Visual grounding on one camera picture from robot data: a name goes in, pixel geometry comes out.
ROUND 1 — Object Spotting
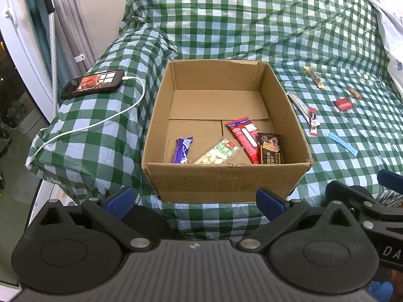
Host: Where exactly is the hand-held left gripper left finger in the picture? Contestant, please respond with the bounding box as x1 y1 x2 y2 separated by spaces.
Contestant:
31 186 153 250

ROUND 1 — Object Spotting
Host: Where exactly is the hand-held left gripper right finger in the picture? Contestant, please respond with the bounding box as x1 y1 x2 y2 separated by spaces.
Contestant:
237 187 356 253

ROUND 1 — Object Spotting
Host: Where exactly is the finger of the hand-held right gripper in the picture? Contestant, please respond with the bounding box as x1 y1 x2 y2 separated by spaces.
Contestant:
379 169 403 187

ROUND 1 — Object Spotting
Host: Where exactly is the brown biscuit packet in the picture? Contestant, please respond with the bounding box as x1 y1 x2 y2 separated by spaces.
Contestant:
257 133 285 165

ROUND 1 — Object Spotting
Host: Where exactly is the brown cardboard box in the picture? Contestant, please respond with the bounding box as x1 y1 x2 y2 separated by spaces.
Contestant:
141 60 315 204

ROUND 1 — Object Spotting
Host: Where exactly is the light blue stick sachet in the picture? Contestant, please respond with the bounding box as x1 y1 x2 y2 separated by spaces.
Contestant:
328 132 358 156

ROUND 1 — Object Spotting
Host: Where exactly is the white and green nut packet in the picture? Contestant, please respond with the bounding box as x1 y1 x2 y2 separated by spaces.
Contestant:
193 139 244 165

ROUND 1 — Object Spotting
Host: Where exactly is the large red snack packet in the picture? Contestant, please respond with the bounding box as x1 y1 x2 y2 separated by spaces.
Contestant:
225 117 262 165

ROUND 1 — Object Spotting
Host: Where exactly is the purple chocolate bar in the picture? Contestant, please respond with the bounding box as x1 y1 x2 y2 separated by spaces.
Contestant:
173 137 193 164

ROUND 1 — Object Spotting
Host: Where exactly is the small red snack packet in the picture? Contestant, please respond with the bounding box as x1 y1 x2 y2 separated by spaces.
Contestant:
334 98 353 112

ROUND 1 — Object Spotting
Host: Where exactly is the black and red coffee stick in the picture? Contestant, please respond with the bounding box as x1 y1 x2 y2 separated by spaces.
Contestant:
308 107 320 137

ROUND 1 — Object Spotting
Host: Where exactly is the silver snack bar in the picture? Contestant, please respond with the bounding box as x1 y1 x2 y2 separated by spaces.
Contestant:
287 92 312 114

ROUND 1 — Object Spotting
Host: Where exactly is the blue clothing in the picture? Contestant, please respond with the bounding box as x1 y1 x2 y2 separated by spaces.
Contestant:
368 281 394 302

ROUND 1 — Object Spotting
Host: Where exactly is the black smartphone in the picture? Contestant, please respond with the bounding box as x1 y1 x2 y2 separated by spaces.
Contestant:
60 69 125 100

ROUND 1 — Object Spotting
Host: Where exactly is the gold snack bar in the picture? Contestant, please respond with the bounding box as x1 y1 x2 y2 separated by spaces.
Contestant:
303 66 325 89

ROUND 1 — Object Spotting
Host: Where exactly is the black shoe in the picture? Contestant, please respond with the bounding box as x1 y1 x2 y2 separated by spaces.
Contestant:
0 113 18 131

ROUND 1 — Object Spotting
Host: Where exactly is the grey shoe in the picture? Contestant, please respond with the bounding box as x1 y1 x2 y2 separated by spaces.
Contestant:
8 101 28 120

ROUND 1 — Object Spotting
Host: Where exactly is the white printed cloth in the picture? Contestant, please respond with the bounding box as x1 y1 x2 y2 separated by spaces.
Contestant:
353 0 403 85

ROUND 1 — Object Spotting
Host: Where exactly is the green checked sofa cover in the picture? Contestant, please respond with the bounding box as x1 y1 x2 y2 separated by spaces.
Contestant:
25 0 403 236

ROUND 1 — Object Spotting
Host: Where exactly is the teal curtain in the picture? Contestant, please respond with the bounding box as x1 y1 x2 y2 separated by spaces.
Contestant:
25 0 52 79

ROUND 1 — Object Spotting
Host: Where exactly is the white charging cable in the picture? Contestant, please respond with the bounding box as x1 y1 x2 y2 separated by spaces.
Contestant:
27 75 146 167

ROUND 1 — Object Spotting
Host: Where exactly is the white door frame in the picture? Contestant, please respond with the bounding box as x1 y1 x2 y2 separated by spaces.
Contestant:
0 0 57 123

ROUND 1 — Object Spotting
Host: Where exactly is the black garment steamer with hose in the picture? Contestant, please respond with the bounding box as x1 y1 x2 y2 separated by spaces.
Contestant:
27 0 60 115

